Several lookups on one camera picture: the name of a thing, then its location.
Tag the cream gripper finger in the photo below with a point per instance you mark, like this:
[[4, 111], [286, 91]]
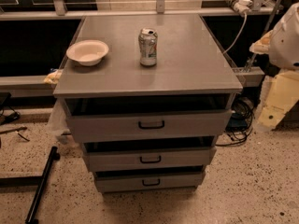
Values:
[[279, 94]]

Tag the grey drawer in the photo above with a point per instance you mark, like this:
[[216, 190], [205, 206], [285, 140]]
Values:
[[142, 182], [148, 159], [104, 128]]

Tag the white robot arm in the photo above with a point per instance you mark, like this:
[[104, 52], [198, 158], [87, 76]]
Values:
[[281, 44]]

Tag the grey top drawer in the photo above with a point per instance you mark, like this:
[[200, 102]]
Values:
[[104, 128]]

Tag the grey drawer cabinet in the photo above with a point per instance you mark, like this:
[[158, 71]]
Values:
[[143, 103]]

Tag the grey bottom drawer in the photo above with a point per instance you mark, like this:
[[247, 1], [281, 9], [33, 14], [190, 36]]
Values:
[[142, 182]]

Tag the white power strip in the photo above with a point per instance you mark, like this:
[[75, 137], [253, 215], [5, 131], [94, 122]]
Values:
[[239, 6]]

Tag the silver soda can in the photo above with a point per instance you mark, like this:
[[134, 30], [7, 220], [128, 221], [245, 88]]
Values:
[[148, 40]]

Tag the white bowl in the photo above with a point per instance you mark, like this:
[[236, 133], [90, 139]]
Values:
[[88, 52]]

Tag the clear plastic bag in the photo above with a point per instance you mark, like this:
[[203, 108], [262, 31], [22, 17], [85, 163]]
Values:
[[57, 123]]

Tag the yellow cloth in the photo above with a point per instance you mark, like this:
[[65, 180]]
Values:
[[53, 77]]

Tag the black metal stand leg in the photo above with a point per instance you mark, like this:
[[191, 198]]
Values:
[[53, 156]]

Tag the grey metal rail frame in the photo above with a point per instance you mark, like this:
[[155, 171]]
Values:
[[28, 84]]

